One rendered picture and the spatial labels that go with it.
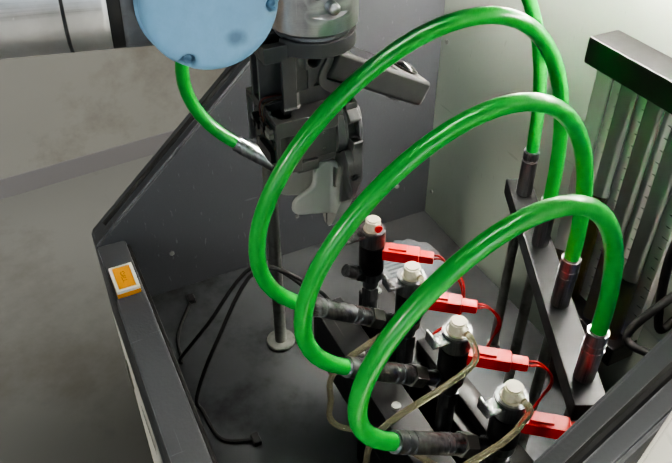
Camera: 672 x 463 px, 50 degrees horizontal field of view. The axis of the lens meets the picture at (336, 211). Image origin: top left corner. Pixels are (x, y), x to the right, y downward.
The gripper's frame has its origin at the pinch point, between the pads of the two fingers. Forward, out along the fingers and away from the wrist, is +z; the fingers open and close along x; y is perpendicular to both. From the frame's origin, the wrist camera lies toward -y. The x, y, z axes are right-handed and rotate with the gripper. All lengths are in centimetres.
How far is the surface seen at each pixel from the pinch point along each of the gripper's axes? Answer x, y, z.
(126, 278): -21.5, 19.5, 19.4
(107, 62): -198, -5, 73
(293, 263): -28.3, -6.3, 32.7
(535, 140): 0.6, -23.9, -2.0
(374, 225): 0.8, -4.1, 2.8
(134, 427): -74, 23, 116
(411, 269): 8.5, -3.9, 2.5
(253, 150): -12.0, 4.1, -1.3
